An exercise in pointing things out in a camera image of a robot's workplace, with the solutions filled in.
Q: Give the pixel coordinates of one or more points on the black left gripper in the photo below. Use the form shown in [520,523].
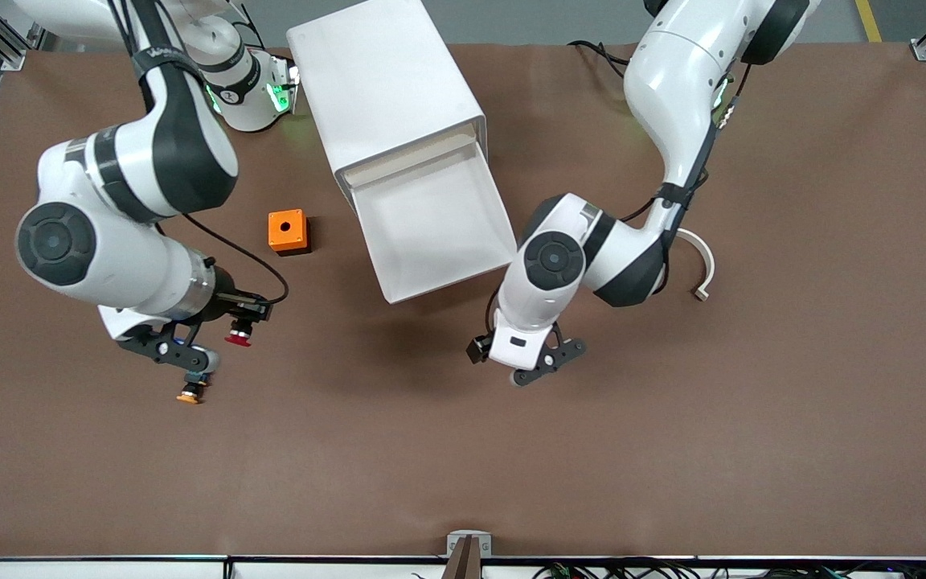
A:
[477,349]

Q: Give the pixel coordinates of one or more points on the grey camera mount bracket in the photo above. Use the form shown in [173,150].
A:
[483,539]

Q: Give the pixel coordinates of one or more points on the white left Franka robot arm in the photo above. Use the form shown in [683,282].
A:
[672,80]

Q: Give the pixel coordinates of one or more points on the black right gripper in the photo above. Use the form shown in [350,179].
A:
[229,301]

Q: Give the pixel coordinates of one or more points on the white black-edged table frame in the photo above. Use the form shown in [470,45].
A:
[109,571]

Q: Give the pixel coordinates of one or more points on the red capped push button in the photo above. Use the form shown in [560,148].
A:
[239,339]

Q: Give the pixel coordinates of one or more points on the orange box with round hole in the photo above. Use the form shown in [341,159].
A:
[286,229]

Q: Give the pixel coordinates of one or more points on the white drawer cabinet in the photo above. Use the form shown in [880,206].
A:
[383,80]

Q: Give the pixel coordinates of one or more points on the right arm base connector plate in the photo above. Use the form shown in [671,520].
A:
[282,80]

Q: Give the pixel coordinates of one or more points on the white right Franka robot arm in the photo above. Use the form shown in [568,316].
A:
[121,277]

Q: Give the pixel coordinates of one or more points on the dark camera support post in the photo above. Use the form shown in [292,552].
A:
[465,563]

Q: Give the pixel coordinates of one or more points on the white plastic drawer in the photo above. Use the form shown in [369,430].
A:
[411,154]
[431,225]

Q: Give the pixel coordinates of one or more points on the brown paper table cover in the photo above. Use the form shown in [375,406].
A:
[463,450]

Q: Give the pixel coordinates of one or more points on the orange capped push button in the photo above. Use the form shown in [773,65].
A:
[190,394]

